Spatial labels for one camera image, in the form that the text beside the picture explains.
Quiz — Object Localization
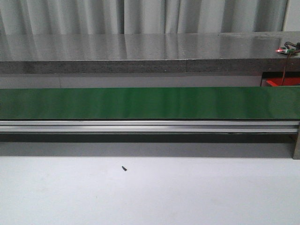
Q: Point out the grey stone counter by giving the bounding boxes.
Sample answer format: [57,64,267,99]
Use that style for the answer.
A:
[0,31,300,74]

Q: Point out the green conveyor belt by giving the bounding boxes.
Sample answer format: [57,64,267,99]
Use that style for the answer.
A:
[0,86,300,120]

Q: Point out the red plastic tray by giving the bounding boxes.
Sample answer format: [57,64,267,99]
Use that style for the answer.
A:
[266,77,300,87]

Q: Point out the small green circuit board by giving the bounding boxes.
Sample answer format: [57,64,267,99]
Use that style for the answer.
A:
[275,47,296,55]

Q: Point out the grey curtain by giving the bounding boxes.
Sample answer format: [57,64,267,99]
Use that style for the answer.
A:
[0,0,288,35]

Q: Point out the aluminium conveyor frame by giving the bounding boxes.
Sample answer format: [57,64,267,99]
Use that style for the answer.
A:
[0,120,300,159]

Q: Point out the red black wire cable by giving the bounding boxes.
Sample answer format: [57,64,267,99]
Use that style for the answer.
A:
[280,41,300,87]

